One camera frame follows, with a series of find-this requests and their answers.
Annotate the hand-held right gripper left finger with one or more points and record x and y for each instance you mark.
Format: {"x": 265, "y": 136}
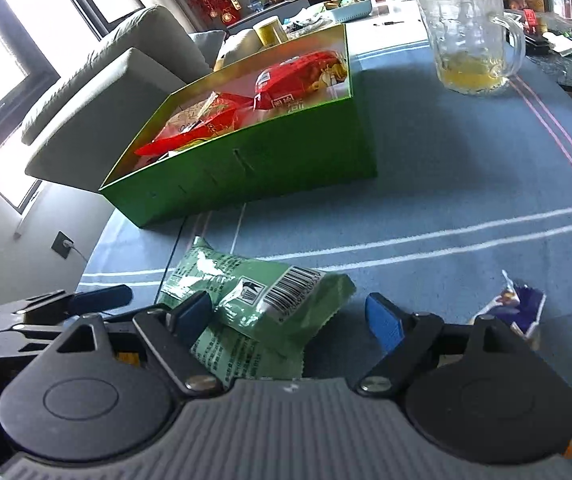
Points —
{"x": 193, "y": 317}

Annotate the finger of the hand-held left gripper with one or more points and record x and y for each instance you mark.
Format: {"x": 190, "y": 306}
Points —
{"x": 100, "y": 297}

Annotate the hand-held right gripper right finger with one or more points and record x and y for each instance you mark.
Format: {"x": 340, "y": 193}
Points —
{"x": 383, "y": 320}

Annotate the green barcode snack packet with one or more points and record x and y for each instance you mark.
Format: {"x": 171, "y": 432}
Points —
{"x": 205, "y": 270}

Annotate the green cardboard box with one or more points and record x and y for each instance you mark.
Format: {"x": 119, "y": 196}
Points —
{"x": 266, "y": 160}

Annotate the red white label snack packet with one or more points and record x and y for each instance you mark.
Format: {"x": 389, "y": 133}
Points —
{"x": 291, "y": 80}

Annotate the blue striped tablecloth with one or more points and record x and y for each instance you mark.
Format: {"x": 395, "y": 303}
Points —
{"x": 416, "y": 185}

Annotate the blue white snack wrapper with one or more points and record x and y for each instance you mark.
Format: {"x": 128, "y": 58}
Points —
{"x": 526, "y": 310}

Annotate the grey armchair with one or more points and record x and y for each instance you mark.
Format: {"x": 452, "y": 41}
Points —
{"x": 105, "y": 90}

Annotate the grey pillow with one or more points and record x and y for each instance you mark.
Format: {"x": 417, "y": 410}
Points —
{"x": 205, "y": 45}

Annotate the white cushion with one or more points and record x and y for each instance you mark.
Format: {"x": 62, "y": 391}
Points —
{"x": 238, "y": 47}

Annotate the yellow can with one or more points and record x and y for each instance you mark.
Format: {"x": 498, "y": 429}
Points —
{"x": 271, "y": 32}

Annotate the black pen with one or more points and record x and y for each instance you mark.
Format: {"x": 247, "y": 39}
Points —
{"x": 388, "y": 23}

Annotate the glass dish of sweets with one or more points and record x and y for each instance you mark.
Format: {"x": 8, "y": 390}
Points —
{"x": 311, "y": 25}

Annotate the white round table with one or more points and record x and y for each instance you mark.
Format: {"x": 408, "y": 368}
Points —
{"x": 396, "y": 15}

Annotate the glass mug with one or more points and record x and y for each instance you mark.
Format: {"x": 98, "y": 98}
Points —
{"x": 466, "y": 25}

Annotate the teal basket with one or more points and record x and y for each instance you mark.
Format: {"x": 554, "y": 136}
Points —
{"x": 351, "y": 10}

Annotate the black flat box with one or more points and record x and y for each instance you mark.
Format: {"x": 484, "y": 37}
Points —
{"x": 536, "y": 42}

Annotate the white tissue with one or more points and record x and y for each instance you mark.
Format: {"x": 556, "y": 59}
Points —
{"x": 561, "y": 42}

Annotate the small red box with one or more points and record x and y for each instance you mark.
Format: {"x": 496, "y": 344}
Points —
{"x": 528, "y": 20}

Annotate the wall socket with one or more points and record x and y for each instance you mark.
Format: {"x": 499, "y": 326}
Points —
{"x": 61, "y": 245}

